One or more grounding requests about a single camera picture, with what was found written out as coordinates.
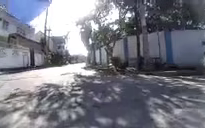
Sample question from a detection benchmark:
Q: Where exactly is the grey concrete pole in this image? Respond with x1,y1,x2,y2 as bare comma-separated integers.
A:
137,0,152,69

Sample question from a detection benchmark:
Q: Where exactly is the building with white wall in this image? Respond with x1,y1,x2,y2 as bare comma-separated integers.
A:
0,2,46,72

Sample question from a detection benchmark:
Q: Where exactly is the grey building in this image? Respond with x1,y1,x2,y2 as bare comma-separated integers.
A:
48,35,70,65

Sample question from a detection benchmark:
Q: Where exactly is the utility pole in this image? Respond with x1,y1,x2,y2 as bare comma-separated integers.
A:
43,7,50,51

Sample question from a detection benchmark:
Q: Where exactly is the white wall with blue stripes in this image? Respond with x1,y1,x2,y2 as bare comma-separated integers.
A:
87,29,205,68

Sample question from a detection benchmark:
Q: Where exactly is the row of trees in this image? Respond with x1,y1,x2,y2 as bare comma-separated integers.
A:
75,0,205,68

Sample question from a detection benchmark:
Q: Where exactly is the grey concrete road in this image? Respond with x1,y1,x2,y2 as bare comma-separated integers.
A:
0,62,205,128

